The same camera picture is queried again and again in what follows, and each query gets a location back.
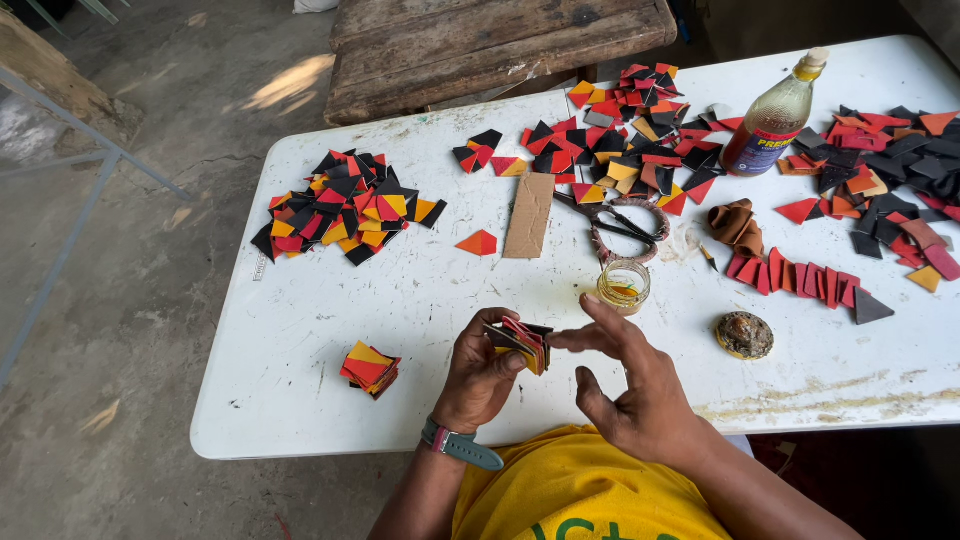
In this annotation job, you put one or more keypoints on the red leather triangle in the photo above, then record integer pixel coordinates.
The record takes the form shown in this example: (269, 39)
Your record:
(799, 211)

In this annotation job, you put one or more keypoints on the grey metal frame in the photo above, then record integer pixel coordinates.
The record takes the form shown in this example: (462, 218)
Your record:
(75, 150)

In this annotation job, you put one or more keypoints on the small cluster black red squares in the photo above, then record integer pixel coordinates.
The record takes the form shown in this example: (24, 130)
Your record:
(476, 151)

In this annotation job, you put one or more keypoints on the person's left hand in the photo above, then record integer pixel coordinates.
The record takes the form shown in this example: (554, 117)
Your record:
(469, 375)

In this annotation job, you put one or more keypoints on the orange red leather square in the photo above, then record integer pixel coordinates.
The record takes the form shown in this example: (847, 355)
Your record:
(477, 244)

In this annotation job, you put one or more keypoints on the small glass glue jar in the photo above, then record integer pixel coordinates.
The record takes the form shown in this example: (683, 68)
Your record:
(623, 287)

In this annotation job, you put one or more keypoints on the spread of glued leather pieces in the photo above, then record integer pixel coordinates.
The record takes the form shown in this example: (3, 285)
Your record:
(630, 142)

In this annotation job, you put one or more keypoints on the dirty round jar lid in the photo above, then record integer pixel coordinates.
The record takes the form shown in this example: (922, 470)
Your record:
(745, 335)

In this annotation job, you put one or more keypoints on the red yellow leather square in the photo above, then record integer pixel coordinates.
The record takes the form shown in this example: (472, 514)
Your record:
(510, 166)

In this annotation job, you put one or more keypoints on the big heap of tricolour squares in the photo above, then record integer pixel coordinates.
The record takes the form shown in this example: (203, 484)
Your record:
(349, 206)

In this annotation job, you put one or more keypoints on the person's right hand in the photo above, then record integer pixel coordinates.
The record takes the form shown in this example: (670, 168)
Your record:
(649, 405)

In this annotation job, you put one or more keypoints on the yellow t-shirt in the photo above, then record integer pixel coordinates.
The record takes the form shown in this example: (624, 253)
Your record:
(570, 487)

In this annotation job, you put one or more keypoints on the white sack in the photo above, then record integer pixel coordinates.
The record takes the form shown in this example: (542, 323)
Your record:
(315, 5)

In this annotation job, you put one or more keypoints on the weathered wooden bench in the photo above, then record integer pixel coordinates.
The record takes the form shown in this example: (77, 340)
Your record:
(480, 52)

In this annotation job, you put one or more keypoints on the tiny black yellow leather sliver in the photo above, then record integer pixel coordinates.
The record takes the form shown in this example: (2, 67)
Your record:
(709, 257)

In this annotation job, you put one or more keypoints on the brown cardboard strip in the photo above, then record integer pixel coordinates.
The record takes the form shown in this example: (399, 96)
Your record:
(529, 216)

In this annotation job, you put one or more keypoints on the dark grey leather triangle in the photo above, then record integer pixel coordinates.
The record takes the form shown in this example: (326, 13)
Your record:
(870, 309)

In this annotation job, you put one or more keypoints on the row of red leather pieces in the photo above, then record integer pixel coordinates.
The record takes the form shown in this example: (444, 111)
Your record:
(799, 279)

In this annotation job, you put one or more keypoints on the crumpled brown leather scrap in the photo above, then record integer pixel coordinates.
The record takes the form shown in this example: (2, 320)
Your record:
(735, 225)

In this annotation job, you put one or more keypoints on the heap of cut leather triangles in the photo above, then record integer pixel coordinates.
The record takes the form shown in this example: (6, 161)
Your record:
(892, 172)

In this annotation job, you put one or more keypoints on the glue bottle with red label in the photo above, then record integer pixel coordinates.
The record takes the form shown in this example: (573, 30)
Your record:
(769, 124)

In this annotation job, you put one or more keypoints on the stack of leather squares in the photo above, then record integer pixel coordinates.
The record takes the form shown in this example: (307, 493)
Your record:
(526, 343)

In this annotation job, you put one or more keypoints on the small stack of tricolour squares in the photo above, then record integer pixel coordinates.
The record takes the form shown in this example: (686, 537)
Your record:
(370, 369)

